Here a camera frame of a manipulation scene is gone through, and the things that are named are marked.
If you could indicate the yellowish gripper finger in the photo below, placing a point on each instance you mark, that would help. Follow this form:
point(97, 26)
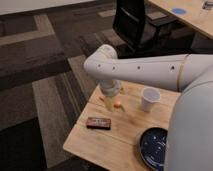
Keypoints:
point(109, 103)
point(122, 91)

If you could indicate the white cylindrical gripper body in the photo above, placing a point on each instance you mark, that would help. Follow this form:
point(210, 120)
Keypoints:
point(110, 88)

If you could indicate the orange pepper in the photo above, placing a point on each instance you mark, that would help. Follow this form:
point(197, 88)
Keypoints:
point(117, 104)

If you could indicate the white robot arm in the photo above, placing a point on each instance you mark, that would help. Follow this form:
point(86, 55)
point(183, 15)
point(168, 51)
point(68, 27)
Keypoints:
point(189, 145)

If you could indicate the brown chocolate bar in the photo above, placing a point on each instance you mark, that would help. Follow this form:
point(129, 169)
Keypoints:
point(98, 123)

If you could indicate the white paper cup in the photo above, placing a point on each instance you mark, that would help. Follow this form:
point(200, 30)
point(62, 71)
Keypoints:
point(149, 97)

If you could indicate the dark blue plate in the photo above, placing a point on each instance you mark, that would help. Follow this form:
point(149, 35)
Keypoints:
point(152, 147)

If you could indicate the black office chair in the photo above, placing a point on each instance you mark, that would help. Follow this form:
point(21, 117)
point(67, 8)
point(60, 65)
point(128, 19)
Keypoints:
point(139, 26)

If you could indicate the blue round coaster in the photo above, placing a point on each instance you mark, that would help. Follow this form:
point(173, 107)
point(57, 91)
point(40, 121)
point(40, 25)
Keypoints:
point(178, 11)

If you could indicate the wooden far desk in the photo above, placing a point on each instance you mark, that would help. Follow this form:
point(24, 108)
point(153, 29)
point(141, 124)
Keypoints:
point(196, 17)

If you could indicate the small object on far desk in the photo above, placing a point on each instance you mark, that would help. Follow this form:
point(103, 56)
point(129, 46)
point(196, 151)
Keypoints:
point(207, 5)

